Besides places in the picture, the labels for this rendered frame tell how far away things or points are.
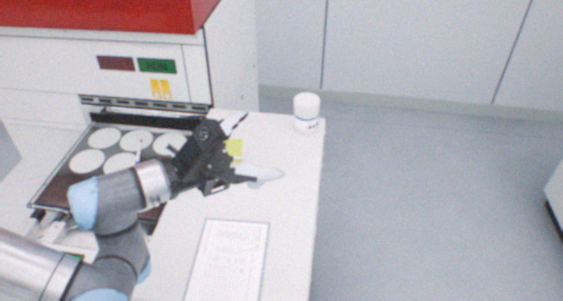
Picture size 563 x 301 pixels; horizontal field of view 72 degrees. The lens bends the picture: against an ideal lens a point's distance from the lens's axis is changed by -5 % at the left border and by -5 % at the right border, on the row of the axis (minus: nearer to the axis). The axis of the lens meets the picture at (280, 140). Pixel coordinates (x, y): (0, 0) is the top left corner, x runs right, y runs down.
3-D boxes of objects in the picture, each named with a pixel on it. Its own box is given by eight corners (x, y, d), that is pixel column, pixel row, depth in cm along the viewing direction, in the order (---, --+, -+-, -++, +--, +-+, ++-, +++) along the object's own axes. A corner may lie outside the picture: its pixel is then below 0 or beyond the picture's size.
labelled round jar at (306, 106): (294, 118, 118) (295, 91, 112) (318, 121, 118) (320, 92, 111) (291, 134, 113) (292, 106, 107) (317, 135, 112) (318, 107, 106)
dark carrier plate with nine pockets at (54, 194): (96, 123, 128) (95, 122, 128) (196, 133, 124) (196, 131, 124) (34, 203, 102) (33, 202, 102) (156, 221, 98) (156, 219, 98)
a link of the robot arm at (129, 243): (98, 308, 62) (77, 250, 59) (116, 266, 73) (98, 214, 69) (147, 300, 63) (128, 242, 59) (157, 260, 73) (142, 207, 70)
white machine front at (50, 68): (6, 119, 143) (-49, 14, 117) (218, 138, 134) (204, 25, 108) (1, 123, 140) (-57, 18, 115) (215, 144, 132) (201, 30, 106)
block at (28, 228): (30, 223, 99) (25, 216, 97) (41, 225, 99) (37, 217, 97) (10, 250, 93) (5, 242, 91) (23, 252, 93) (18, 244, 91)
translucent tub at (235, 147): (218, 157, 106) (215, 136, 101) (246, 157, 106) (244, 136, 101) (215, 178, 100) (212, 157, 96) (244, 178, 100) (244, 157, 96)
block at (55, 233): (57, 228, 98) (53, 220, 96) (69, 230, 98) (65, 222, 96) (40, 254, 92) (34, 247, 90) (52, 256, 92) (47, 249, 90)
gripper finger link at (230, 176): (259, 168, 73) (211, 157, 72) (260, 163, 72) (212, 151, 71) (254, 190, 71) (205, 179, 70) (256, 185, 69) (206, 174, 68)
